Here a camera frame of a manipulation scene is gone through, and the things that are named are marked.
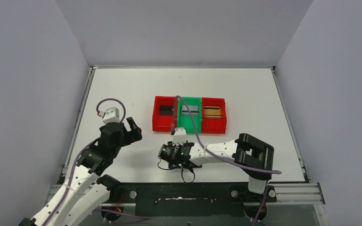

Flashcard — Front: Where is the black credit card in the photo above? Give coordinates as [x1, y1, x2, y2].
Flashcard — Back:
[159, 105, 174, 116]

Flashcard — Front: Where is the black leather card holder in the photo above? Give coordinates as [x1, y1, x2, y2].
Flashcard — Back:
[168, 162, 202, 169]

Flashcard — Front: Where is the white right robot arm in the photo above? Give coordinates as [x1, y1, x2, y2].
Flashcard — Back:
[158, 133, 281, 199]

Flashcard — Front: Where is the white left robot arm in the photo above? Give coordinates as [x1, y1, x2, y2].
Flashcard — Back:
[20, 117, 142, 226]

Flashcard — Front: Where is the silver card in bin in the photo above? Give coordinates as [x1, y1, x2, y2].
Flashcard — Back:
[181, 105, 200, 116]

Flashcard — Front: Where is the green plastic bin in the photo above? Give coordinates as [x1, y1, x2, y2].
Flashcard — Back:
[177, 97, 203, 133]

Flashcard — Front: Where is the left red plastic bin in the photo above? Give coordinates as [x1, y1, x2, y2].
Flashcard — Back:
[152, 96, 178, 132]

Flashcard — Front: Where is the red plastic bin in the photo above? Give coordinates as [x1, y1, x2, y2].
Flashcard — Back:
[201, 97, 227, 134]
[152, 96, 178, 132]

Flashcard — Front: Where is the right red plastic bin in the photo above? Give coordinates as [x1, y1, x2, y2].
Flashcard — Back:
[201, 97, 227, 134]

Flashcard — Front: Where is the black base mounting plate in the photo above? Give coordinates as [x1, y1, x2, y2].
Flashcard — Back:
[99, 182, 277, 220]

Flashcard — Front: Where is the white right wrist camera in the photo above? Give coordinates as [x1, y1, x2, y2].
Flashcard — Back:
[172, 128, 187, 146]

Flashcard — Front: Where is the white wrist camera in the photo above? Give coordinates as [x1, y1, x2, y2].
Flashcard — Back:
[172, 128, 187, 146]
[98, 107, 120, 125]

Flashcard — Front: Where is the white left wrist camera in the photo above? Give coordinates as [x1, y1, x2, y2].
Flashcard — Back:
[98, 107, 120, 125]

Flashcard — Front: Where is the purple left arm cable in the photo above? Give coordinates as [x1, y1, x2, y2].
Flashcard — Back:
[40, 98, 127, 226]

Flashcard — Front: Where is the aluminium frame rail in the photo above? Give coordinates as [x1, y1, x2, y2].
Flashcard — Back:
[44, 183, 326, 205]

